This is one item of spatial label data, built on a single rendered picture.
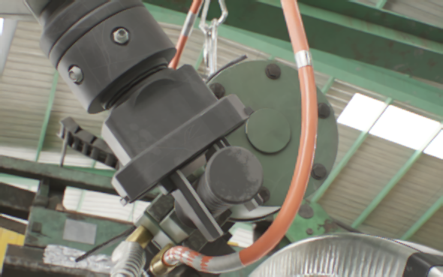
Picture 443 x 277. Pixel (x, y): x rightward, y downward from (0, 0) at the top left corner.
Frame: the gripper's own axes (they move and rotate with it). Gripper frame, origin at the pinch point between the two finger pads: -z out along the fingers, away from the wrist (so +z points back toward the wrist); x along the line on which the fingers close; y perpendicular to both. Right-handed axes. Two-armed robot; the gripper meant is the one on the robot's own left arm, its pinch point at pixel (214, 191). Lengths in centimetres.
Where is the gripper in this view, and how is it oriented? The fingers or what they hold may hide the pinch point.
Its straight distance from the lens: 55.4
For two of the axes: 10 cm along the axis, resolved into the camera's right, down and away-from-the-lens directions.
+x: 7.7, -5.4, 3.4
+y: -2.3, 2.6, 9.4
